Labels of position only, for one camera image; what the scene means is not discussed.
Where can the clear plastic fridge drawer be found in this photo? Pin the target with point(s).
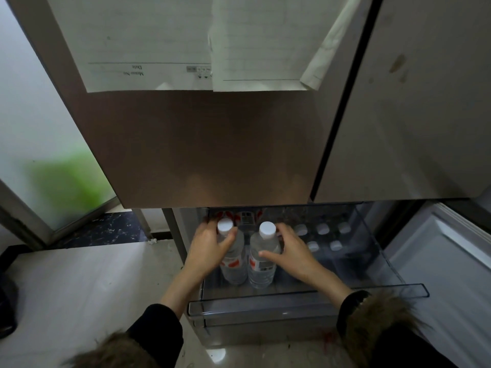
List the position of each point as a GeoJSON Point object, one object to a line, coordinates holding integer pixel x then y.
{"type": "Point", "coordinates": [364, 272]}

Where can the black trash bin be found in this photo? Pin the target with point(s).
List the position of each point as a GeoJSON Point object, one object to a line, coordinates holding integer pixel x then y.
{"type": "Point", "coordinates": [7, 306]}

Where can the white fridge door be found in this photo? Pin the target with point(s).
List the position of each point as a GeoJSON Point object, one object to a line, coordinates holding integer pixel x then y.
{"type": "Point", "coordinates": [445, 272]}

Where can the person's right forearm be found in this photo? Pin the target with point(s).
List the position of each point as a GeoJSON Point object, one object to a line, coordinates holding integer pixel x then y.
{"type": "Point", "coordinates": [333, 287]}

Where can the person's left hand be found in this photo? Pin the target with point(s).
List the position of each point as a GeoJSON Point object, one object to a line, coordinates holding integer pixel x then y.
{"type": "Point", "coordinates": [205, 256]}

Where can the person's right hand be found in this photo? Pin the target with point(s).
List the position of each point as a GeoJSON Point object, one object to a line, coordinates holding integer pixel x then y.
{"type": "Point", "coordinates": [299, 260]}

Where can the person's left forearm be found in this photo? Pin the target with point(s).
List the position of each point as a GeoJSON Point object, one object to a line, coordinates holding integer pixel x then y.
{"type": "Point", "coordinates": [180, 295]}

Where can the clear water bottle red label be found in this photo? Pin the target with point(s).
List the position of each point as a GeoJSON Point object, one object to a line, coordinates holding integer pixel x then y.
{"type": "Point", "coordinates": [236, 264]}
{"type": "Point", "coordinates": [262, 272]}

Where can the green object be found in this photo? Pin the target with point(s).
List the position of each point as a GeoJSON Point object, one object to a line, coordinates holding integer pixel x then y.
{"type": "Point", "coordinates": [73, 187]}

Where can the brown refrigerator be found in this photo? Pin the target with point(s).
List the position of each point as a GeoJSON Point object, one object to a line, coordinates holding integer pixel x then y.
{"type": "Point", "coordinates": [192, 149]}

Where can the white lined paper sheet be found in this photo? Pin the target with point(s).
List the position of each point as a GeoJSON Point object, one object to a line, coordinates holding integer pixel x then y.
{"type": "Point", "coordinates": [134, 42]}

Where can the group of water bottles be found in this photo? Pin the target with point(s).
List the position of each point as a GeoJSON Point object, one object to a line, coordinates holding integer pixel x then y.
{"type": "Point", "coordinates": [323, 228]}

